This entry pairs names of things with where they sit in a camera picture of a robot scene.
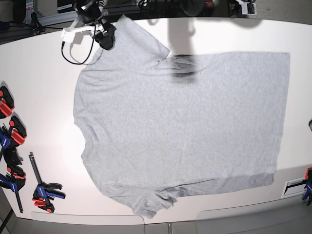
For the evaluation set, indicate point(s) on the blue clamp at right edge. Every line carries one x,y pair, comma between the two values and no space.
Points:
308,194

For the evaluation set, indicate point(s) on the blue red clamp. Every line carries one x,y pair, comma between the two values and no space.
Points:
12,137
15,178

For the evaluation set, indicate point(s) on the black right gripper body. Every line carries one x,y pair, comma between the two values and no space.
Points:
105,35

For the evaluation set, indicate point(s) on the blue bar clamp lying flat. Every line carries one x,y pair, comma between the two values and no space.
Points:
45,193

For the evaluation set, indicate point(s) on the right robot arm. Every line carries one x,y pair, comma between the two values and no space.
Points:
89,12

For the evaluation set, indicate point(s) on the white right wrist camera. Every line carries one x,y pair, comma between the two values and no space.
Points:
67,36

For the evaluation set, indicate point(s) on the grey T-shirt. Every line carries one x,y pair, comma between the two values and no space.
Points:
160,127

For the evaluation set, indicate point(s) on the dark object at right edge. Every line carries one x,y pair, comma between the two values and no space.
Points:
310,124

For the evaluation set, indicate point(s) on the blue red clamp lower left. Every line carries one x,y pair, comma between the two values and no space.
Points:
15,178

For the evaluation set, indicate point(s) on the blue red clamp middle left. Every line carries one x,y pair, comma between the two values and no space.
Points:
12,137

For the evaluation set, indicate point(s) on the white label sticker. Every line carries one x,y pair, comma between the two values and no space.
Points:
294,187

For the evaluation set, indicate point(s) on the red black clamp top left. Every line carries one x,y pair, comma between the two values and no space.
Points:
6,102

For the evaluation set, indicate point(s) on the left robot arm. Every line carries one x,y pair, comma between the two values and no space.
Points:
242,8

